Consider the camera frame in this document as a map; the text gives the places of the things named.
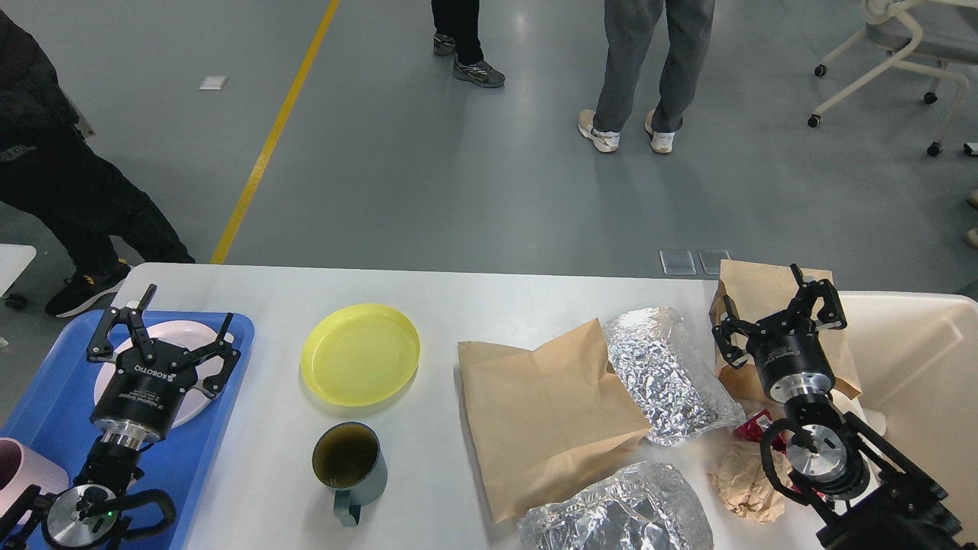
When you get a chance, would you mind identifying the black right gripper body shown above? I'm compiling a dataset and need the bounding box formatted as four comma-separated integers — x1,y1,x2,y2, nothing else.
746,331,836,403

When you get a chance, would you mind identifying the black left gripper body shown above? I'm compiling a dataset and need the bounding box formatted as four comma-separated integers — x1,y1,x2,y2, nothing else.
90,341,192,445

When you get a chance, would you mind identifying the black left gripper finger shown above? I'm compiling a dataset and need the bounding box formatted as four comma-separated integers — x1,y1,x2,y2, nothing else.
186,313,242,400
86,284,157,363

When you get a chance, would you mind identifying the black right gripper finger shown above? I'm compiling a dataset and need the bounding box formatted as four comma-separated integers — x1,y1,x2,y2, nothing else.
779,264,848,337
712,296,765,369

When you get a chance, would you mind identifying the yellow plastic plate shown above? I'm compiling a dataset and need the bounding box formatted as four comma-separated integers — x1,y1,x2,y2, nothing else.
300,303,420,407

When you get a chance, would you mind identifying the dark green mug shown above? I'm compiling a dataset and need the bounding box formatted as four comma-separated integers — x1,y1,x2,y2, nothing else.
312,422,388,528

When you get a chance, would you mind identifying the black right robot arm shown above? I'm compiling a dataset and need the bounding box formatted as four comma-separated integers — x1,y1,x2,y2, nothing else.
711,264,963,549

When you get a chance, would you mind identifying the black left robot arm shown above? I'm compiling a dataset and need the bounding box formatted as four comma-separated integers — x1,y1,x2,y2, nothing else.
2,285,241,549

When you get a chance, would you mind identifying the pink plate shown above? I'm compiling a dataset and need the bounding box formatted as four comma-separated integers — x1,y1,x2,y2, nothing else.
93,320,228,431

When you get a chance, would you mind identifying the small brown paper bag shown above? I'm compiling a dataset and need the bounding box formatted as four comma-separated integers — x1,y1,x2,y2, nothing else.
709,260,862,403

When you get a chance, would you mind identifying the upper foil bag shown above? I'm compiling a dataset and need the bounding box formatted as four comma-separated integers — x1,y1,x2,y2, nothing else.
602,306,746,447

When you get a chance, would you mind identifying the foil bag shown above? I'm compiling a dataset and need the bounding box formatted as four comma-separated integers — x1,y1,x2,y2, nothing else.
517,461,714,549
602,306,746,447

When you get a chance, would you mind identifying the red foil wrapper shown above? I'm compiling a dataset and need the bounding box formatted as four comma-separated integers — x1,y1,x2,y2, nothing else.
733,409,786,454

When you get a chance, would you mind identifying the beige plastic bin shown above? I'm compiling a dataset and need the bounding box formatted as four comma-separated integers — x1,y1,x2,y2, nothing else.
840,291,977,542

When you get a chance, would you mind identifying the clear floor plate right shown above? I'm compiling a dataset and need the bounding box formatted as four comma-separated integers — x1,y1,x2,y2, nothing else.
698,248,731,276

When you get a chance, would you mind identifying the clear floor plate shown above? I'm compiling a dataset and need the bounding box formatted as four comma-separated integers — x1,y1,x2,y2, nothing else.
659,248,698,277
698,248,731,276

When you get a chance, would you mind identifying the white paper cup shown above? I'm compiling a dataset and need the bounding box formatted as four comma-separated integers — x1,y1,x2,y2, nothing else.
829,389,887,435

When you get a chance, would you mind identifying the clear floor plate left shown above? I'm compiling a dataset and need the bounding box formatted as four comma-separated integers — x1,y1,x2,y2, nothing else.
659,248,698,277

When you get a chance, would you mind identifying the crumpled brown paper ball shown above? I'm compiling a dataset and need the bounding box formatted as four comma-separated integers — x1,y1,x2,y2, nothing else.
707,441,787,523

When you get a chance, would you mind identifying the white side table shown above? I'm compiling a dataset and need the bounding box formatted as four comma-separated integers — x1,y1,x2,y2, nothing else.
1,243,37,311

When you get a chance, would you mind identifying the pink ribbed cup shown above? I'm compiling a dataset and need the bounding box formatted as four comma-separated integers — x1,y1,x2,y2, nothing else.
1,436,70,515

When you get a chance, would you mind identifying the lower foil bag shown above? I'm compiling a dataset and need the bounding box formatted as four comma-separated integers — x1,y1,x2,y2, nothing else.
517,461,714,549

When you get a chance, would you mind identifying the person in black clothes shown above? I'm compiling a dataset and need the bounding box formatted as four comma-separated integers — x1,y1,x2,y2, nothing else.
1,14,193,318

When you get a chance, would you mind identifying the large brown paper bag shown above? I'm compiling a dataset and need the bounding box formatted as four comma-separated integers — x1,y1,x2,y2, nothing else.
458,319,650,523

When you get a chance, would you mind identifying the white floor tag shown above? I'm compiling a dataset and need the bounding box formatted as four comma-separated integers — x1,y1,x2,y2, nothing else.
198,74,229,91

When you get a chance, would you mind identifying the white office chair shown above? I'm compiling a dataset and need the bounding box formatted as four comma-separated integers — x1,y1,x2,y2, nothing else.
807,1,977,157

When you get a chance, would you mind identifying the person in grey trousers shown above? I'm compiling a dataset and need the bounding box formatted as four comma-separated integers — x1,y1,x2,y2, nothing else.
578,0,717,155

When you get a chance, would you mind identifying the person in black trousers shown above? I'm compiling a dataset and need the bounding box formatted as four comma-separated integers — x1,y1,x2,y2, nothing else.
430,1,504,89

